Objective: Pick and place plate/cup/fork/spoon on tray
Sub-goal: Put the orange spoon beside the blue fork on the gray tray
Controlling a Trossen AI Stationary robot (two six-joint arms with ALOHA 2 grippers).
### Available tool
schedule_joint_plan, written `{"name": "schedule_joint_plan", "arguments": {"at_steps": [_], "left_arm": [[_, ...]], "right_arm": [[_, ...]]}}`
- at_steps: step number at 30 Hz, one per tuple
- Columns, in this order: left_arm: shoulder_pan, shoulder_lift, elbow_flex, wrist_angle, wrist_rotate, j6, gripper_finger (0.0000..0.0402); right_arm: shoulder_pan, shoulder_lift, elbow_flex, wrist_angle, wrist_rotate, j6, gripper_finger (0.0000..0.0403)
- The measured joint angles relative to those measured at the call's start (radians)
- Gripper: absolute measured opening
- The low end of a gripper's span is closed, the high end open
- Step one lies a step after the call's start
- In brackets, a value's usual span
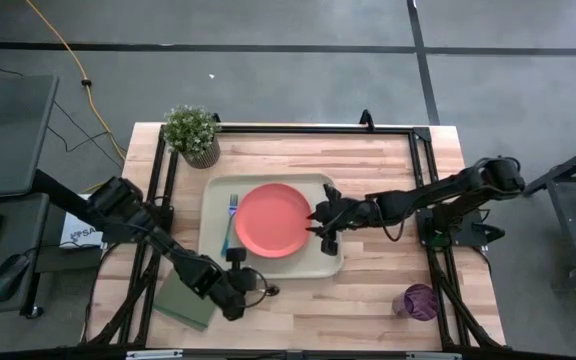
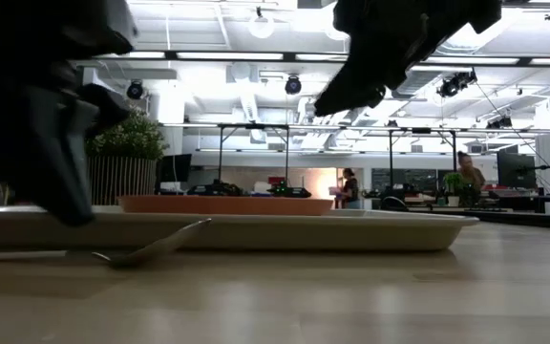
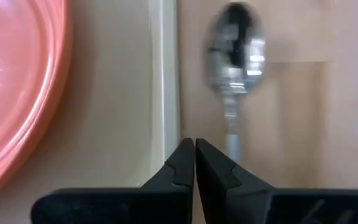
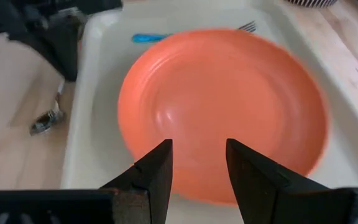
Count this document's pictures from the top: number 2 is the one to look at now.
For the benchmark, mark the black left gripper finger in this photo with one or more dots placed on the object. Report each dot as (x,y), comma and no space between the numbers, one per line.
(105,107)

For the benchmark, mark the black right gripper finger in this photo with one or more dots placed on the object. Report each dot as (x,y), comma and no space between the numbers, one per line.
(351,93)

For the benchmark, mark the orange plate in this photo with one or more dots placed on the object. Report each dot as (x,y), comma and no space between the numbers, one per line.
(227,206)

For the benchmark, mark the beige plastic tray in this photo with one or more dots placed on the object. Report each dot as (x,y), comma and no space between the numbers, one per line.
(303,234)

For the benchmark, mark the potted plant in ribbed pot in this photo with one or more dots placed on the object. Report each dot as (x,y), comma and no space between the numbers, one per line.
(122,177)

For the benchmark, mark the black overhead beam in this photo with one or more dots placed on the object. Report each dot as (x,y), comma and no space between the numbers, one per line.
(290,56)

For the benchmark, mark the black monitor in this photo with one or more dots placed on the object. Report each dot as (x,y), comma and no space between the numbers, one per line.
(175,168)
(516,169)

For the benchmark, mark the person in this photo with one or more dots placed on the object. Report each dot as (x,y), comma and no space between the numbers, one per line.
(471,174)
(351,188)

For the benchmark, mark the small background potted plant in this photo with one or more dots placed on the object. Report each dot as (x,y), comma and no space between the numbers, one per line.
(452,184)

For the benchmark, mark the black hanging camera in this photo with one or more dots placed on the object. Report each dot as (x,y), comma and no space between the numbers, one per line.
(454,85)
(293,85)
(135,90)

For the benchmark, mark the black background rig frame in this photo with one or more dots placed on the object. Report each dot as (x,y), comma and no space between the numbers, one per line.
(253,126)
(420,130)

